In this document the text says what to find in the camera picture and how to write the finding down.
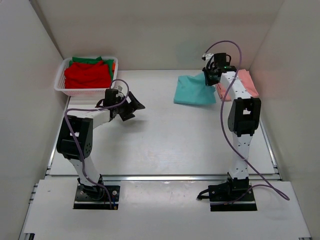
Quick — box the metal table rail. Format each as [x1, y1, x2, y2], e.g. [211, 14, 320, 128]
[44, 173, 281, 182]

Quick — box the folded pink t shirt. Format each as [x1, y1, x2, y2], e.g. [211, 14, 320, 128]
[215, 69, 259, 102]

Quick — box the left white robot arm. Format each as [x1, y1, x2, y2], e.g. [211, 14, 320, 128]
[56, 89, 145, 199]

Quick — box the teal t shirt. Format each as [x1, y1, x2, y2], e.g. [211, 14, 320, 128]
[173, 73, 217, 106]

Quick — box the orange t shirt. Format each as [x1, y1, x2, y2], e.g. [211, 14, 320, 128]
[112, 62, 116, 73]

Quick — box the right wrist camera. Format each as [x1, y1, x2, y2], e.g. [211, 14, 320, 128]
[201, 53, 214, 61]

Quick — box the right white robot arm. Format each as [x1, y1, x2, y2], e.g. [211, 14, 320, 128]
[202, 52, 261, 180]

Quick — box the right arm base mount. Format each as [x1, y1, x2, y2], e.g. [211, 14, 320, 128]
[196, 173, 258, 212]

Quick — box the green t shirt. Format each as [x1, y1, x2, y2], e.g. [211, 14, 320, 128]
[69, 56, 115, 78]

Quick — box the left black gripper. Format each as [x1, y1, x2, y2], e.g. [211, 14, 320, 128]
[114, 91, 145, 122]

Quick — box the red t shirt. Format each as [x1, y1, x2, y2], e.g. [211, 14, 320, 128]
[64, 60, 113, 89]

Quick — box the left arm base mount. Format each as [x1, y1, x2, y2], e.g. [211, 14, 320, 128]
[73, 178, 121, 211]

